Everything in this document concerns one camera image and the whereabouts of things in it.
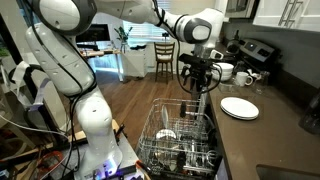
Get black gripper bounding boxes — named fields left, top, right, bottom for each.
left=188, top=67, right=212, bottom=101

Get white dinner plate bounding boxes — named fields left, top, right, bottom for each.
left=221, top=108, right=260, bottom=121
left=220, top=96, right=260, bottom=118

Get white plate standing in rack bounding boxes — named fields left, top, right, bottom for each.
left=161, top=104, right=170, bottom=131

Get white plate lying in rack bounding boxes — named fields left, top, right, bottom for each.
left=155, top=128, right=177, bottom=141

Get black bottle in rack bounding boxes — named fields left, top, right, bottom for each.
left=179, top=101, right=188, bottom=118

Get white ceramic bowl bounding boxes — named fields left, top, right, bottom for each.
left=213, top=75, right=232, bottom=83
left=213, top=69, right=234, bottom=79
left=213, top=62, right=235, bottom=73

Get clear glass container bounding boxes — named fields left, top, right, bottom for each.
left=218, top=82, right=240, bottom=95

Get white ceramic mug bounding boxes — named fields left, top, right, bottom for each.
left=235, top=71, right=254, bottom=88

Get wooden bar stool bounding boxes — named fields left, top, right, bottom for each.
left=153, top=41, right=176, bottom=84

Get small steel pot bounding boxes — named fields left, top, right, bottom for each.
left=226, top=39, right=242, bottom=55

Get white drawer unit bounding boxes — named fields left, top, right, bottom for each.
left=121, top=49, right=149, bottom=79

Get white window blinds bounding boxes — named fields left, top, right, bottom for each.
left=122, top=19, right=174, bottom=46

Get metal robot mounting table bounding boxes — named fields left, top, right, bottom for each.
left=73, top=131, right=148, bottom=180

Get green potted plant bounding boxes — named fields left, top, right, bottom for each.
left=114, top=25, right=133, bottom=54

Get wooden desk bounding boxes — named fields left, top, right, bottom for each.
left=79, top=48, right=124, bottom=83

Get kitchen sink basin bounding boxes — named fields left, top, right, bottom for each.
left=255, top=164, right=320, bottom=180

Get black computer monitor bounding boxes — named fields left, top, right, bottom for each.
left=75, top=23, right=111, bottom=44

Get wooden board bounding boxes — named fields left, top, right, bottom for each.
left=68, top=119, right=121, bottom=144

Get wire dishwasher rack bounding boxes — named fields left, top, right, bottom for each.
left=135, top=97, right=223, bottom=178

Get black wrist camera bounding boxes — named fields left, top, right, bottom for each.
left=178, top=53, right=214, bottom=70

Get orange cable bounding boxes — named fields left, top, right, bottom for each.
left=35, top=150, right=65, bottom=180

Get white cable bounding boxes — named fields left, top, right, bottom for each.
left=0, top=114, right=69, bottom=138

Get white fabric strap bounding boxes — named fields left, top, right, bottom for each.
left=11, top=60, right=51, bottom=113

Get black stand frame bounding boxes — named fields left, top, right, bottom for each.
left=0, top=13, right=61, bottom=134

